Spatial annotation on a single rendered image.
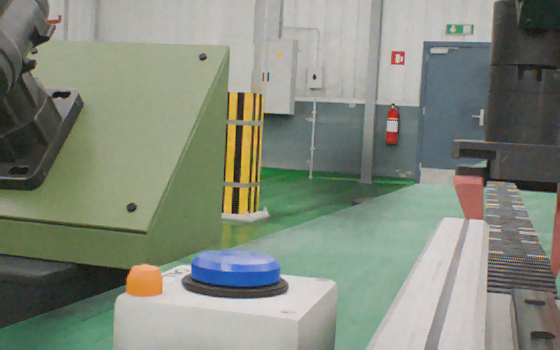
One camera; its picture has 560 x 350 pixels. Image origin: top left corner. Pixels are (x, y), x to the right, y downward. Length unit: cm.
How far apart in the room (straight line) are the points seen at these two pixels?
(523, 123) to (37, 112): 42
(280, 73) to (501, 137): 1132
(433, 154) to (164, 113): 1082
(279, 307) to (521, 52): 33
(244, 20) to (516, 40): 632
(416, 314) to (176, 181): 51
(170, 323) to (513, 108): 34
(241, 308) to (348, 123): 1150
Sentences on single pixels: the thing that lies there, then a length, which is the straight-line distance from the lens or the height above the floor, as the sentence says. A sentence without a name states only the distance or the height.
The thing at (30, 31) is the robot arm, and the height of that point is 98.
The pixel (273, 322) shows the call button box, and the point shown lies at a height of 84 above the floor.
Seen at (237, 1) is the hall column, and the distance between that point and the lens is 692.
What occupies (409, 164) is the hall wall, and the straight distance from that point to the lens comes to 1162.
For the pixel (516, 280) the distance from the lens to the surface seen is 58.
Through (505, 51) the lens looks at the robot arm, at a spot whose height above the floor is 97.
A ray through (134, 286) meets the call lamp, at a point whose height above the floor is 84.
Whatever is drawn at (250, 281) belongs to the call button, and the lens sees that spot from 34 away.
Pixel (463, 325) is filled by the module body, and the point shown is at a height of 86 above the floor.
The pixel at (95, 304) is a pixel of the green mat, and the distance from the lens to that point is 57.
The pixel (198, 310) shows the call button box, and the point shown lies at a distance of 32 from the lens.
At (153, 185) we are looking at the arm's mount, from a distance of 70.
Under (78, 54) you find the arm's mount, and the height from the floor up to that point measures 97.
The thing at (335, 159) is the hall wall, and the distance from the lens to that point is 1187.
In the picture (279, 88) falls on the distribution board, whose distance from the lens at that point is 1188.
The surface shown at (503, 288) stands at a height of 81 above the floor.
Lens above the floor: 92
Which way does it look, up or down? 3 degrees down
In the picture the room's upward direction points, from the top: 3 degrees clockwise
